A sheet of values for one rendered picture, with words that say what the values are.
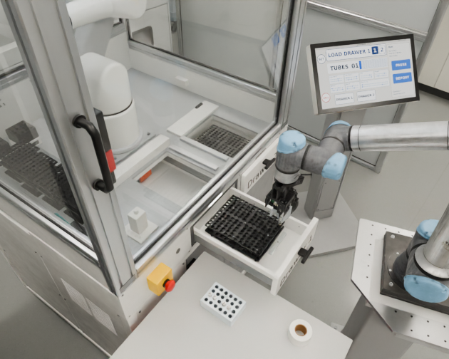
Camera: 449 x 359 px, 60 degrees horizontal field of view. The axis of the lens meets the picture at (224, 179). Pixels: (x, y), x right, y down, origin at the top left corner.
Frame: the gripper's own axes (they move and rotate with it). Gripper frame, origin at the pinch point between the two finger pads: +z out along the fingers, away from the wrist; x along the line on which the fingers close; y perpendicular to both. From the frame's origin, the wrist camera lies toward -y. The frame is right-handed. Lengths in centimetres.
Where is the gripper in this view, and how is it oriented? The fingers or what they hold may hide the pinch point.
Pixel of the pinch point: (282, 215)
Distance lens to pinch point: 134.6
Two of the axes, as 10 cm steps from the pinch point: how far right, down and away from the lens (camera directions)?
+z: 0.0, 7.2, 6.9
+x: 8.2, 4.0, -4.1
